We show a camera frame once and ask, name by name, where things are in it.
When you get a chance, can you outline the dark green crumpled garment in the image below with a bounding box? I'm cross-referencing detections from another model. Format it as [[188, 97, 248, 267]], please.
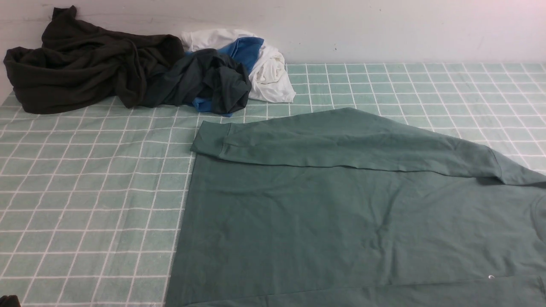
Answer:
[[139, 49, 252, 116]]

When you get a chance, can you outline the green long-sleeved shirt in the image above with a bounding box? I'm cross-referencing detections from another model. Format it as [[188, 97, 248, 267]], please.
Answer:
[[165, 108, 546, 307]]

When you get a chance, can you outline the white crumpled garment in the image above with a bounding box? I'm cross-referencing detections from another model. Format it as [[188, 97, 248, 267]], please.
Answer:
[[180, 29, 295, 103]]

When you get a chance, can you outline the blue crumpled garment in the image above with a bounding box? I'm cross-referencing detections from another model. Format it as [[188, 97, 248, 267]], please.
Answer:
[[192, 37, 264, 117]]

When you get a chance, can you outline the dark brown crumpled garment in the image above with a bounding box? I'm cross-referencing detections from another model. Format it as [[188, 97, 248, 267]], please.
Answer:
[[3, 6, 185, 114]]

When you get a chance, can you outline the green checkered tablecloth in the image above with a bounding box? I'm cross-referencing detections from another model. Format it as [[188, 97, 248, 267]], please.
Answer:
[[0, 63, 546, 307]]

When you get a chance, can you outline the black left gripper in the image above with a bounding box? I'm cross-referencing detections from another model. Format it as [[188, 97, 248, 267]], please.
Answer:
[[0, 295, 21, 307]]

